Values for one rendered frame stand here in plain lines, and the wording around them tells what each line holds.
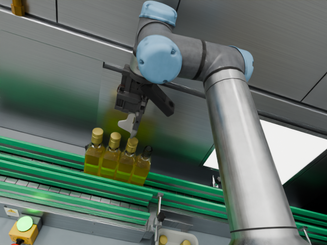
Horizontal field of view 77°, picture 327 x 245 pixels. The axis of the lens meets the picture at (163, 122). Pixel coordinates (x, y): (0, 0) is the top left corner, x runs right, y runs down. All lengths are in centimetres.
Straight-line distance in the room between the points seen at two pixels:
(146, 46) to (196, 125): 49
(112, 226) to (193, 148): 43
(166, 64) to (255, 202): 24
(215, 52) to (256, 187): 24
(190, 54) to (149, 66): 8
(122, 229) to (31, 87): 62
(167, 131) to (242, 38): 41
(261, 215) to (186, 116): 53
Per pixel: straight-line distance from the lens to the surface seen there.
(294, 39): 73
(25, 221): 89
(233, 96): 34
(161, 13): 44
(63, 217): 87
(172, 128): 78
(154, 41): 35
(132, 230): 86
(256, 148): 30
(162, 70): 35
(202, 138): 82
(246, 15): 66
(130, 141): 67
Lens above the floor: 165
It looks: 39 degrees down
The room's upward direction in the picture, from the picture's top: 22 degrees clockwise
